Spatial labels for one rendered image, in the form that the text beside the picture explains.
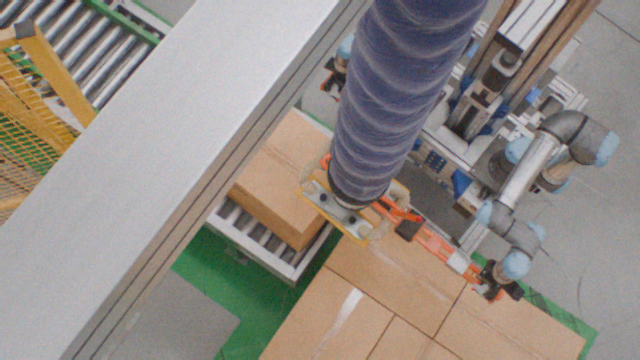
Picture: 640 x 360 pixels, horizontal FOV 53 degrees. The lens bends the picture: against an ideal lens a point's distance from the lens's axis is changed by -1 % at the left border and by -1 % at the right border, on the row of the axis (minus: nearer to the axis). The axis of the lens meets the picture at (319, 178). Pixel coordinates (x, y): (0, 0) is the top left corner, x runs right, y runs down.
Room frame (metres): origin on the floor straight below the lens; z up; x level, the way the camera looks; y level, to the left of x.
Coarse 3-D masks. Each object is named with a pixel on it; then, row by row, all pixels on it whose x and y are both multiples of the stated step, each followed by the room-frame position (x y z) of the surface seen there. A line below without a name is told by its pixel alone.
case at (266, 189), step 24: (288, 120) 1.07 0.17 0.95; (264, 144) 0.95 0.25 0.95; (288, 144) 0.97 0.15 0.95; (312, 144) 0.98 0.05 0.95; (264, 168) 0.84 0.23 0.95; (288, 168) 0.86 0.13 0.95; (240, 192) 0.76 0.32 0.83; (264, 192) 0.74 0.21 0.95; (288, 192) 0.76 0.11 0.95; (264, 216) 0.69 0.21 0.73; (288, 216) 0.66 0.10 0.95; (312, 216) 0.67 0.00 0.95; (288, 240) 0.63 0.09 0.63
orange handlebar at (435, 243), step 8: (320, 160) 0.81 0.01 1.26; (384, 200) 0.70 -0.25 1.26; (376, 208) 0.66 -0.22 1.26; (392, 208) 0.67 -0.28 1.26; (400, 208) 0.68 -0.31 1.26; (392, 216) 0.64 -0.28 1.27; (424, 232) 0.60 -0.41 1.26; (432, 232) 0.61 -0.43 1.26; (416, 240) 0.57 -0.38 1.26; (424, 240) 0.57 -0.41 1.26; (432, 240) 0.58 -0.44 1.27; (440, 240) 0.58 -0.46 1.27; (424, 248) 0.55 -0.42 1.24; (432, 248) 0.55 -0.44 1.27; (440, 248) 0.55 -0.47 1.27; (448, 248) 0.56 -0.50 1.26; (440, 256) 0.52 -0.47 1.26; (472, 264) 0.51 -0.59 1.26; (464, 272) 0.48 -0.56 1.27; (472, 280) 0.46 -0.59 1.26
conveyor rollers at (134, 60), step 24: (0, 0) 1.65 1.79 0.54; (24, 0) 1.68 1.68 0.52; (0, 24) 1.52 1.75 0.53; (96, 24) 1.59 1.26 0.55; (96, 48) 1.46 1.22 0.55; (120, 48) 1.48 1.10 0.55; (144, 48) 1.50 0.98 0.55; (96, 72) 1.33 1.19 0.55; (120, 72) 1.35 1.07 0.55; (96, 96) 1.20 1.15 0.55; (240, 216) 0.73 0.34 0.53; (264, 240) 0.63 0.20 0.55; (312, 240) 0.67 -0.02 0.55; (288, 264) 0.54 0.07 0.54
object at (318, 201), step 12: (312, 180) 0.76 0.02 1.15; (300, 192) 0.71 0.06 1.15; (324, 192) 0.72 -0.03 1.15; (312, 204) 0.67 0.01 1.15; (324, 204) 0.68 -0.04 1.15; (324, 216) 0.63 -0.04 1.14; (348, 216) 0.64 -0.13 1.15; (360, 216) 0.65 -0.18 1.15; (348, 228) 0.60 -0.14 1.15; (372, 228) 0.62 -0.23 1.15; (360, 240) 0.56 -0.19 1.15
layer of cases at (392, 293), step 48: (384, 240) 0.72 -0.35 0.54; (336, 288) 0.46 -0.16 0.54; (384, 288) 0.50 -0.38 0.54; (432, 288) 0.54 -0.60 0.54; (288, 336) 0.22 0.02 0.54; (336, 336) 0.25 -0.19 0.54; (384, 336) 0.29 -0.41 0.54; (432, 336) 0.32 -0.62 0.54; (480, 336) 0.35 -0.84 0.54; (528, 336) 0.39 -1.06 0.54; (576, 336) 0.42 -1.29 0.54
